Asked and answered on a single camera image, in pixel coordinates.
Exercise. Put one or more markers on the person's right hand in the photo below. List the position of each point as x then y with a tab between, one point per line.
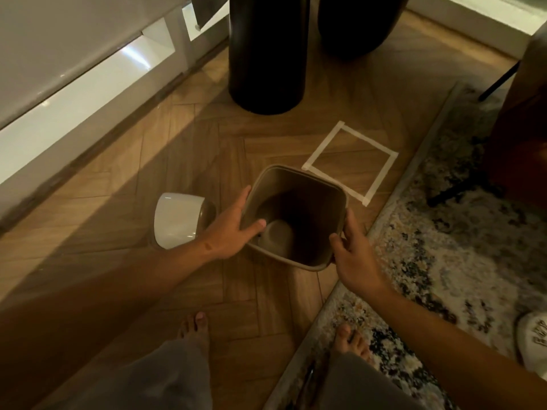
357	260

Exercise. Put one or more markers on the person's left hand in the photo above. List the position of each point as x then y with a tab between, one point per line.
226	235

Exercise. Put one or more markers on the person's left thumb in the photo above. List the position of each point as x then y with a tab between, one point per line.
254	231

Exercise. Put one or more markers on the person's right thumb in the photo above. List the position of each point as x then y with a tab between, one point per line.
337	245

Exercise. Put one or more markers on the beige plastic waste bin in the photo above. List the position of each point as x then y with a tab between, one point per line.
295	217

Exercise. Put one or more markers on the person's left forearm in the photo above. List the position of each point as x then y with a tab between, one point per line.
85	311

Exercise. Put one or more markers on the person's right forearm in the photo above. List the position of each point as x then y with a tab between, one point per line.
453	354

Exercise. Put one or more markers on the white bin lid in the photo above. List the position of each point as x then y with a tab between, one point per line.
179	221

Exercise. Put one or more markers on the masking tape square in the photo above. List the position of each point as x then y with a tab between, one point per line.
350	160

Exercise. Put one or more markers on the person's right foot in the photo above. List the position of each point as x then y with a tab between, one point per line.
350	342

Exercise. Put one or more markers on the person's foot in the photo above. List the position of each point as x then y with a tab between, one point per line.
350	342
194	328

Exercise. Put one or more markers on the patterned grey rug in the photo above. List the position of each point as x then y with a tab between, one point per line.
448	234

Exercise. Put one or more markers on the person's left foot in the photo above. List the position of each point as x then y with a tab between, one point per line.
194	328

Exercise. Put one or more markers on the person's grey trousers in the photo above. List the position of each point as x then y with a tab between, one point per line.
171	380

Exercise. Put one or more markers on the tall black cylindrical vase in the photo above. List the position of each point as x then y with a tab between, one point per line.
269	53

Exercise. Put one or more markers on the brown leather armchair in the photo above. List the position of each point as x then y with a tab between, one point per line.
519	132

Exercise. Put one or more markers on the white slipper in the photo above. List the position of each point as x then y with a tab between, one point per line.
533	341

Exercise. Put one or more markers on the white low cabinet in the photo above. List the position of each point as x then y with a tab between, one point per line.
85	89

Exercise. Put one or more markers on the wide black round vase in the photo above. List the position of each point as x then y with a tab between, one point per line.
359	23

